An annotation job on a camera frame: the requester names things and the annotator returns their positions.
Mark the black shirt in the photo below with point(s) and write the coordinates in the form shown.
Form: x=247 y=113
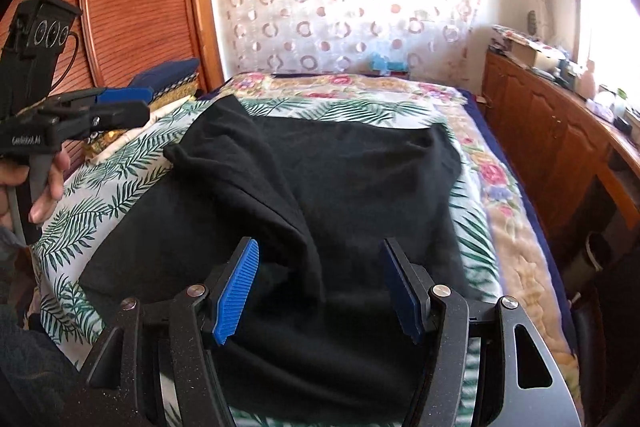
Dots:
x=325 y=187

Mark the cardboard box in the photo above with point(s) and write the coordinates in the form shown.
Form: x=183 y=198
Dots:
x=537 y=54

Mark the grey trash bin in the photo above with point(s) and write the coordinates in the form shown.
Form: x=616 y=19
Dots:
x=590 y=267

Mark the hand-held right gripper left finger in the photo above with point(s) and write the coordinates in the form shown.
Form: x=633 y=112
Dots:
x=237 y=292

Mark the pink bottle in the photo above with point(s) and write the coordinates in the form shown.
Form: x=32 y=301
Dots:
x=588 y=79

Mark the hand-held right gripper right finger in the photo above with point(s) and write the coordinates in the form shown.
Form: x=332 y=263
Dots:
x=400 y=292

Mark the bright window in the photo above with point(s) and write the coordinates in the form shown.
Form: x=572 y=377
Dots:
x=610 y=7

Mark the small floral cloth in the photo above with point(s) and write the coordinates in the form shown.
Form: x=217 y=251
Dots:
x=515 y=36

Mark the floral blanket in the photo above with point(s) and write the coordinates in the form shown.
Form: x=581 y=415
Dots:
x=520 y=267

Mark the black chair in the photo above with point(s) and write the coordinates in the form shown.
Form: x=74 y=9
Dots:
x=592 y=347

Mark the navy bed sheet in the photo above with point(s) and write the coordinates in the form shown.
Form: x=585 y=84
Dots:
x=540 y=217

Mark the navy folded pillow stack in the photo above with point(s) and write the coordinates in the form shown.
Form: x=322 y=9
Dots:
x=170 y=74

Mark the palm leaf print sheet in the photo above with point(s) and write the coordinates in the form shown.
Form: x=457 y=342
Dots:
x=100 y=187

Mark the blue toy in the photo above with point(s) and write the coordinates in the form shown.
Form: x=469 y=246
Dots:
x=387 y=64

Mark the person's left hand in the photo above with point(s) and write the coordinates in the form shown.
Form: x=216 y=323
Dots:
x=56 y=177

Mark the wooden cabinet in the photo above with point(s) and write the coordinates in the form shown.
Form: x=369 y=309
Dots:
x=550 y=132

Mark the person's dark clothing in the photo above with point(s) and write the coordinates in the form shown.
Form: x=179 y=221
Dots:
x=30 y=367

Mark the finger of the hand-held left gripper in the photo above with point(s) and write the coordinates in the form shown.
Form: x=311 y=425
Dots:
x=115 y=114
x=125 y=96

